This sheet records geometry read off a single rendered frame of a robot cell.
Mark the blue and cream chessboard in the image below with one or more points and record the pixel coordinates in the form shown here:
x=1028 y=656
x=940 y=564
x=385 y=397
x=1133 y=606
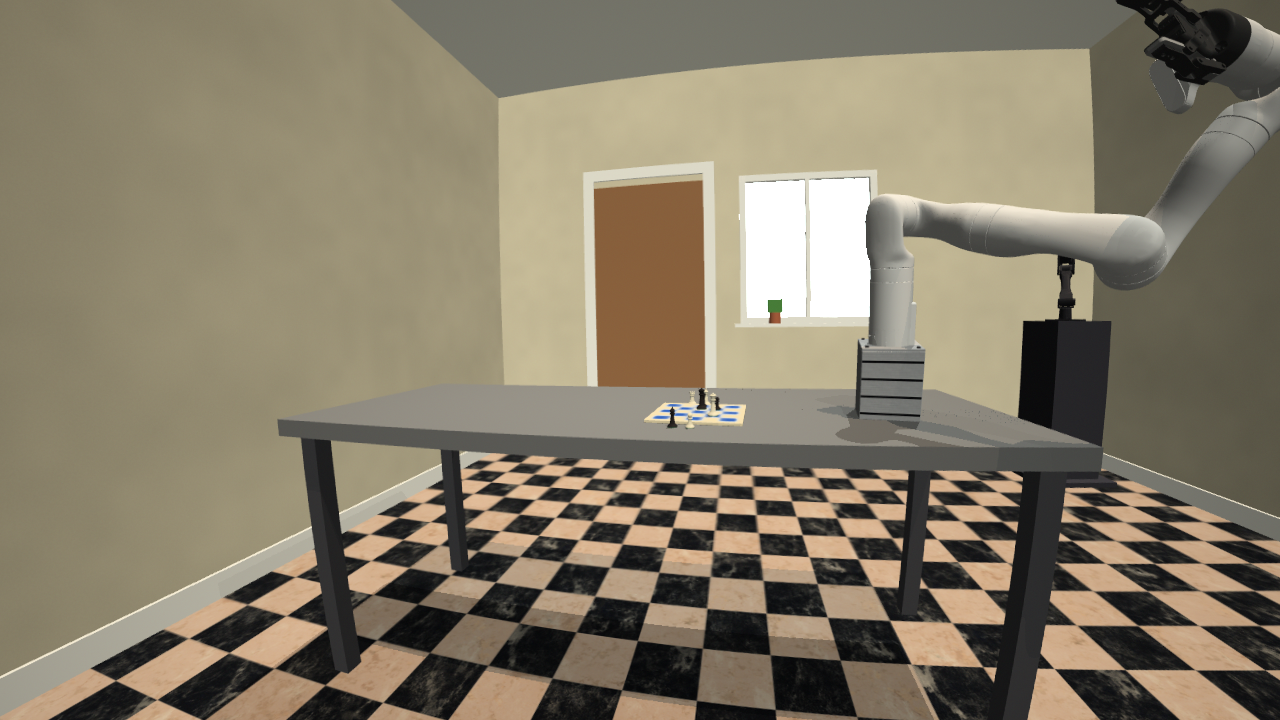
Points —
x=729 y=415

